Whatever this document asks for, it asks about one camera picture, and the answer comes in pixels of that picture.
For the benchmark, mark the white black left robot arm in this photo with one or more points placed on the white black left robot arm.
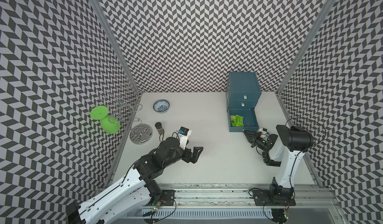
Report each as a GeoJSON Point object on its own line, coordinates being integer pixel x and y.
{"type": "Point", "coordinates": [134, 190]}

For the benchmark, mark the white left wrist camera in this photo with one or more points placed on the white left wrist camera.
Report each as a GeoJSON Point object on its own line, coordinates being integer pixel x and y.
{"type": "Point", "coordinates": [183, 135]}

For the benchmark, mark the chrome wire cup rack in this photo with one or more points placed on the chrome wire cup rack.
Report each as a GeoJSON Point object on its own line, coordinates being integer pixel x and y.
{"type": "Point", "coordinates": [122, 108]}

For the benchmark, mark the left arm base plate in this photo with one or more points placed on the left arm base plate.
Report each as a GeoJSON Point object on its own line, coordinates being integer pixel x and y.
{"type": "Point", "coordinates": [165, 198]}

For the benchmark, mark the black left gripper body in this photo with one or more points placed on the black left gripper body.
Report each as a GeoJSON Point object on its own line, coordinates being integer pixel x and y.
{"type": "Point", "coordinates": [183, 154]}

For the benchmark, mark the aluminium front rail frame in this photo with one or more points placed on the aluminium front rail frame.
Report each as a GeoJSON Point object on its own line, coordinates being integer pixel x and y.
{"type": "Point", "coordinates": [220, 202]}

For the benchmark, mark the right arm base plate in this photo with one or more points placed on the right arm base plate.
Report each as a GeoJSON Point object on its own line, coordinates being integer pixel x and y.
{"type": "Point", "coordinates": [264, 198]}

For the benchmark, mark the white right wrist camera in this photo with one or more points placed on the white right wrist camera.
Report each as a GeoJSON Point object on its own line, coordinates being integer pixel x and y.
{"type": "Point", "coordinates": [263, 131]}

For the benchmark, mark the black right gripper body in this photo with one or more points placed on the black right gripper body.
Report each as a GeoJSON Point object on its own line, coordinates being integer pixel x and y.
{"type": "Point", "coordinates": [261, 143]}

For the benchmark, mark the blue white porcelain bowl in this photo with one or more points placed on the blue white porcelain bowl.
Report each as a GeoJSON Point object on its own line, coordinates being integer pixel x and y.
{"type": "Point", "coordinates": [161, 106]}

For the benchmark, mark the green plastic cup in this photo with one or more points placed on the green plastic cup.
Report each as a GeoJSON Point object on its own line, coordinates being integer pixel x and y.
{"type": "Point", "coordinates": [99, 112]}
{"type": "Point", "coordinates": [110, 124]}

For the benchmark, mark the black lid spice jar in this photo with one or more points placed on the black lid spice jar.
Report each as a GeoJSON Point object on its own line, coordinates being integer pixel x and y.
{"type": "Point", "coordinates": [159, 128]}

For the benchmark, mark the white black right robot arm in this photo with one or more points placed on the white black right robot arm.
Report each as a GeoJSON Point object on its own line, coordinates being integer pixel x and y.
{"type": "Point", "coordinates": [284, 150]}

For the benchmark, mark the green cookie packet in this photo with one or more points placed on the green cookie packet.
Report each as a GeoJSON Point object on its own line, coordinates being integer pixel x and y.
{"type": "Point", "coordinates": [236, 121]}

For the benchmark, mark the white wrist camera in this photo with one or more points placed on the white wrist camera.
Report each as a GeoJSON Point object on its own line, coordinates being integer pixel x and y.
{"type": "Point", "coordinates": [183, 135]}
{"type": "Point", "coordinates": [263, 131]}

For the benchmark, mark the green plastic cup upper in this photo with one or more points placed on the green plastic cup upper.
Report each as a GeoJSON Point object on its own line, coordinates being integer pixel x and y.
{"type": "Point", "coordinates": [99, 112]}

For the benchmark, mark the teal three-drawer cabinet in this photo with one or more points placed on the teal three-drawer cabinet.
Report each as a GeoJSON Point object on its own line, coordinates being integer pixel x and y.
{"type": "Point", "coordinates": [242, 95]}

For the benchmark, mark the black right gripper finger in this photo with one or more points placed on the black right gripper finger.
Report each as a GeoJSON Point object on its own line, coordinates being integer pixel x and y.
{"type": "Point", "coordinates": [251, 137]}
{"type": "Point", "coordinates": [248, 132]}

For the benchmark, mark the green plastic cup lower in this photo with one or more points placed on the green plastic cup lower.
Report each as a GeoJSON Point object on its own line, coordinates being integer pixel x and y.
{"type": "Point", "coordinates": [110, 124]}

